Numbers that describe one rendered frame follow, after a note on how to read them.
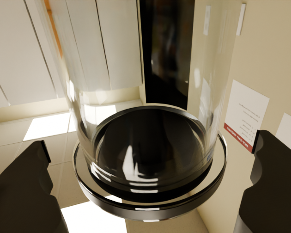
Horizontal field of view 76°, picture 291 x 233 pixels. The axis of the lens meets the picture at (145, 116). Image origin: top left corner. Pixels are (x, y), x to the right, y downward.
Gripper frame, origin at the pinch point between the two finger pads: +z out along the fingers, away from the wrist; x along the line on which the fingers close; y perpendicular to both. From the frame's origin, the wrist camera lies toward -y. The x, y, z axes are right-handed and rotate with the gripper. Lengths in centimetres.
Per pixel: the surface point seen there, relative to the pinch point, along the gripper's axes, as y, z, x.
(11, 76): 48, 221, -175
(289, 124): 28, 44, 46
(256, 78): 17, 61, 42
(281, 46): 4, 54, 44
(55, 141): 134, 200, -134
